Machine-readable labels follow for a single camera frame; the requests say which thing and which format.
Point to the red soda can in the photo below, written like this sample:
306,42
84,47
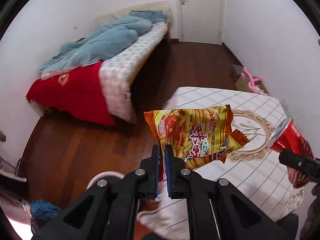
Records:
288,137

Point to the white door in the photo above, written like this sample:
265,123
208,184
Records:
201,21

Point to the patterned white tablecloth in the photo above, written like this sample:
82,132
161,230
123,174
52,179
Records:
254,170

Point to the red blanket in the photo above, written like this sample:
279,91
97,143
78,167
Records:
78,92

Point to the pink clothes hanger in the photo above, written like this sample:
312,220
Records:
255,84

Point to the blue jacket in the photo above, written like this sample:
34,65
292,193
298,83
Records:
41,209

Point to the orange snack bag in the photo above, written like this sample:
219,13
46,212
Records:
197,136

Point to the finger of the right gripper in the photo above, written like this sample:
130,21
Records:
300,169

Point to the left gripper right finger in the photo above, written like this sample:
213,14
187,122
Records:
216,209

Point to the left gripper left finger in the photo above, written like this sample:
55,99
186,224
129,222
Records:
107,209

